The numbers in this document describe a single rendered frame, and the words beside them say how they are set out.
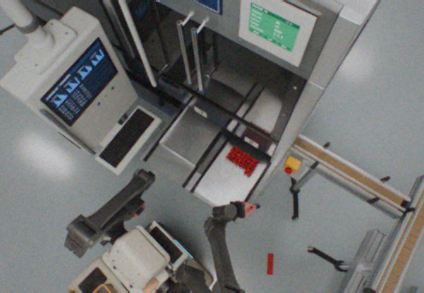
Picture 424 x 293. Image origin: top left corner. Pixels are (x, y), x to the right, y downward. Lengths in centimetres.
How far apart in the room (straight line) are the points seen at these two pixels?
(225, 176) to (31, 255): 186
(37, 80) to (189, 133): 89
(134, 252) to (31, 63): 90
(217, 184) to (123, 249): 73
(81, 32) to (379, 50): 283
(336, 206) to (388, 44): 172
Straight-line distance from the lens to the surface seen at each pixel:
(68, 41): 160
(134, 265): 139
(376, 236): 239
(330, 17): 89
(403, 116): 340
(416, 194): 211
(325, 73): 104
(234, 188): 188
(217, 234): 135
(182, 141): 198
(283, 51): 103
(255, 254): 274
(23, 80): 161
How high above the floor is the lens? 272
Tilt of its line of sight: 71 degrees down
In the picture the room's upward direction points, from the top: 7 degrees counter-clockwise
